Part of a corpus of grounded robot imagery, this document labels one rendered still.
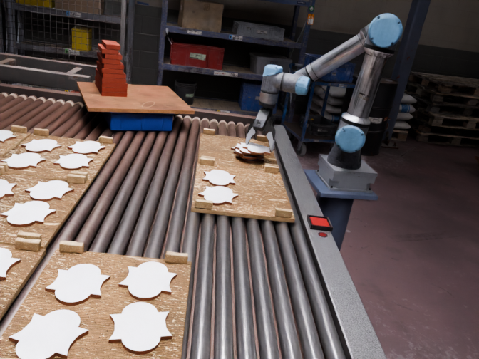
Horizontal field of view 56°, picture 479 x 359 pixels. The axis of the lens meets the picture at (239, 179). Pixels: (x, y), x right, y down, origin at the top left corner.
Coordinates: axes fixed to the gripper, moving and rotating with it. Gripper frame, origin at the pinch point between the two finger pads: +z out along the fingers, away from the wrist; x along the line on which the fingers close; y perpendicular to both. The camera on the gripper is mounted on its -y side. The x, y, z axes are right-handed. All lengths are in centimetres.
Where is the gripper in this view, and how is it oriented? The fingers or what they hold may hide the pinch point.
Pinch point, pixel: (259, 148)
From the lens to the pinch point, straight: 194.8
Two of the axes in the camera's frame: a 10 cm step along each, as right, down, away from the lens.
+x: -9.4, -2.5, 2.4
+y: 3.2, -3.3, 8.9
